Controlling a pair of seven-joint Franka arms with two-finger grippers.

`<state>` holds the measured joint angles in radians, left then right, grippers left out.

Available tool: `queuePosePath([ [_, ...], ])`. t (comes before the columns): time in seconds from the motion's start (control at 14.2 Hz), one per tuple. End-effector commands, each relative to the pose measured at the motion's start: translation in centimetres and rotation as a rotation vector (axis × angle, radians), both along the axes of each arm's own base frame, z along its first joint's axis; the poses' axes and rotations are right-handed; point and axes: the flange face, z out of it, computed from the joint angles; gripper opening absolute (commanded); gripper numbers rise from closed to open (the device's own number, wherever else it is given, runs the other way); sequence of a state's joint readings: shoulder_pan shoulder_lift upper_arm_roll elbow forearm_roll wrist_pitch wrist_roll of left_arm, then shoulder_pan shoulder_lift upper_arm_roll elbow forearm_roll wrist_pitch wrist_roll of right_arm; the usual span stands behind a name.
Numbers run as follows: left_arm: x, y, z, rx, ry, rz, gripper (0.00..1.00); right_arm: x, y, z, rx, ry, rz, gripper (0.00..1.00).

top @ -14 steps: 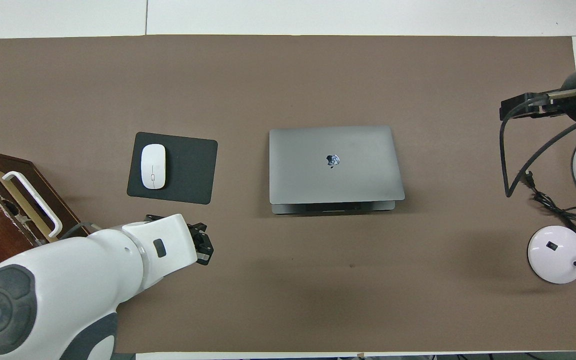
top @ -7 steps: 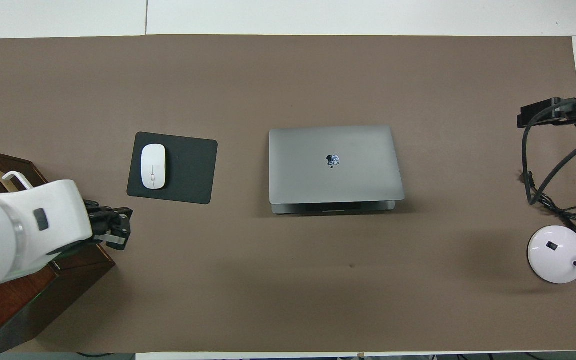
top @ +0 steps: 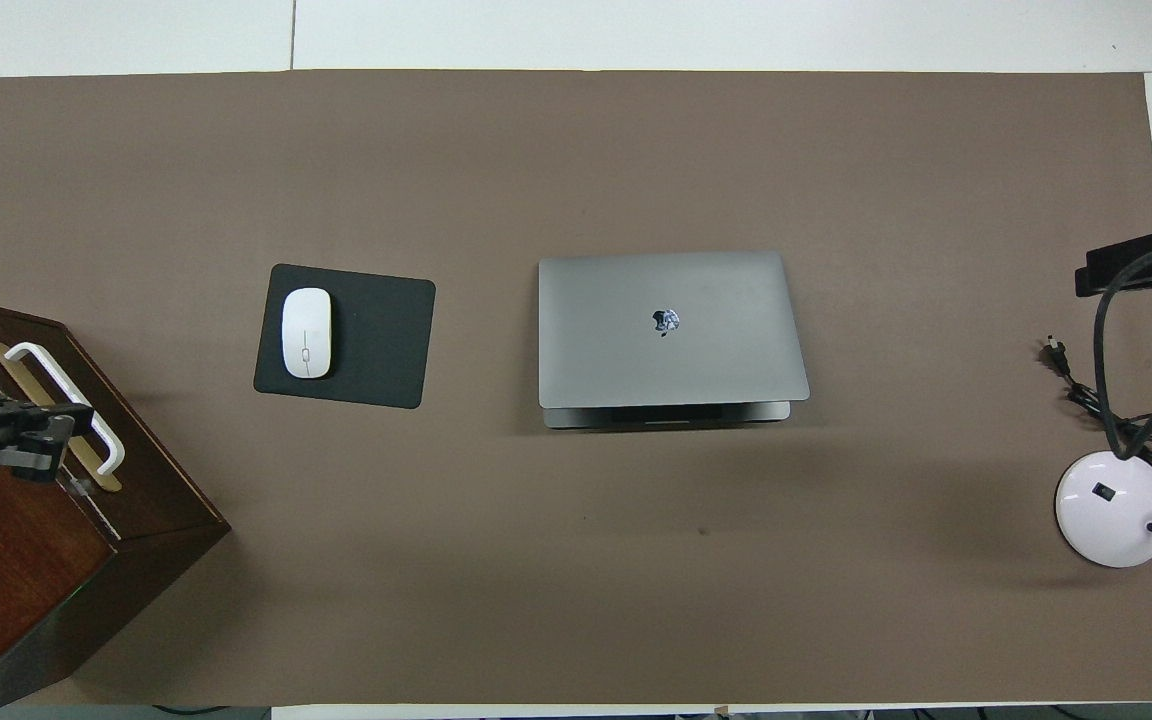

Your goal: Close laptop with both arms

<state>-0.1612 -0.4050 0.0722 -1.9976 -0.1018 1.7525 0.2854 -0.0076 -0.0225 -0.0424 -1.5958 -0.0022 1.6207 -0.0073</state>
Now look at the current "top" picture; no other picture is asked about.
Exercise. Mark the white desk lamp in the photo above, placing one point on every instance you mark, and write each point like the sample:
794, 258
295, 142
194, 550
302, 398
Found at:
1106, 510

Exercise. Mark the black mouse pad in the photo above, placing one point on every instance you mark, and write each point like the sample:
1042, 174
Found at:
376, 340

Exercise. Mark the white computer mouse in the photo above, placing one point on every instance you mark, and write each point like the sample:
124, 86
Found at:
306, 335

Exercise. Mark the grey laptop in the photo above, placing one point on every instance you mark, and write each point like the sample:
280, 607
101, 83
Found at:
636, 360

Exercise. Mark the brown table mat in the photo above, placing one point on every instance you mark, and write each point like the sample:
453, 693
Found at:
136, 150

